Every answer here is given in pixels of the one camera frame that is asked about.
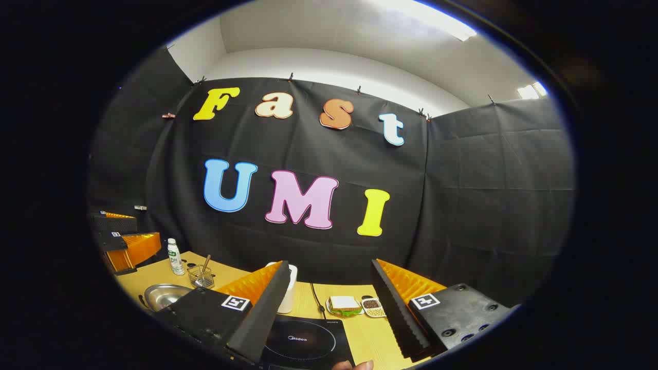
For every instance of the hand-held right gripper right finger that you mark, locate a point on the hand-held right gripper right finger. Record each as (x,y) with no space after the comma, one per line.
(393,308)

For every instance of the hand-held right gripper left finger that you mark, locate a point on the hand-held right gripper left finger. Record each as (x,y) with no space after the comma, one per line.
(257,329)

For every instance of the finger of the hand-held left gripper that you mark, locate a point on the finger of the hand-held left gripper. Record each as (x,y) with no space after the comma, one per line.
(131,249)
(115,224)

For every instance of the black induction cooktop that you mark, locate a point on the black induction cooktop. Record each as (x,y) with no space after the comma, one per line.
(308,341)

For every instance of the small dish of beans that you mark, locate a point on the small dish of beans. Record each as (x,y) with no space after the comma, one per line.
(373,307)

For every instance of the white toaster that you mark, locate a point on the white toaster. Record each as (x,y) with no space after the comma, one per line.
(288,298)

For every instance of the white plastic drink bottle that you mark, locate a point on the white plastic drink bottle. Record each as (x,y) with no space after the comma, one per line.
(176,259)

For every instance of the sandwich on white plate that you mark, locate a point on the sandwich on white plate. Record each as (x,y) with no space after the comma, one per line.
(344,304)

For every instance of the black backdrop cloth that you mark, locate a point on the black backdrop cloth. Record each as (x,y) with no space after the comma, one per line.
(462,205)

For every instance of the ceiling light panel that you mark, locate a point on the ceiling light panel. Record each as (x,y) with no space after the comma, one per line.
(532,91)

